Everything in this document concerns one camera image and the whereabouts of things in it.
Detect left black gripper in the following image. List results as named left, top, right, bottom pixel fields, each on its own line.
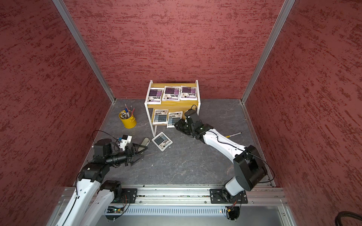
left=106, top=143, right=148, bottom=166

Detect purple coffee bag bottom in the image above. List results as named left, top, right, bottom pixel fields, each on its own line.
left=180, top=86, right=198, bottom=101

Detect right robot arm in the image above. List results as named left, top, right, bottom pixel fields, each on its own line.
left=175, top=119, right=268, bottom=202

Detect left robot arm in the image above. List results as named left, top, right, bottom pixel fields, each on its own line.
left=56, top=136, right=150, bottom=226

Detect beige eraser block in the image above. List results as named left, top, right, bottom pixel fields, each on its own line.
left=141, top=137, right=150, bottom=147

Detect yellow pen bucket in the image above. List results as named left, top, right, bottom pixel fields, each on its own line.
left=118, top=110, right=137, bottom=129

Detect pens in bucket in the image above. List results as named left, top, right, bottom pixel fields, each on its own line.
left=119, top=104, right=135, bottom=120

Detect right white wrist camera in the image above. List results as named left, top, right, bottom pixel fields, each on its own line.
left=184, top=109, right=200, bottom=124

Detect white frame wooden shelf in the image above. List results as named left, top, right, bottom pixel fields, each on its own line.
left=144, top=80, right=201, bottom=137

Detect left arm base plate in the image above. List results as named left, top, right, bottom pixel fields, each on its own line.
left=119, top=188, right=138, bottom=204

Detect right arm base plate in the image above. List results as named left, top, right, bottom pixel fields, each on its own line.
left=209, top=188, right=248, bottom=204

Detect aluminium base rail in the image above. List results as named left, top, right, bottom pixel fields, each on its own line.
left=46, top=185, right=289, bottom=205

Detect black cable coil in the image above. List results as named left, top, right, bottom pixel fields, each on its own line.
left=335, top=210, right=362, bottom=226

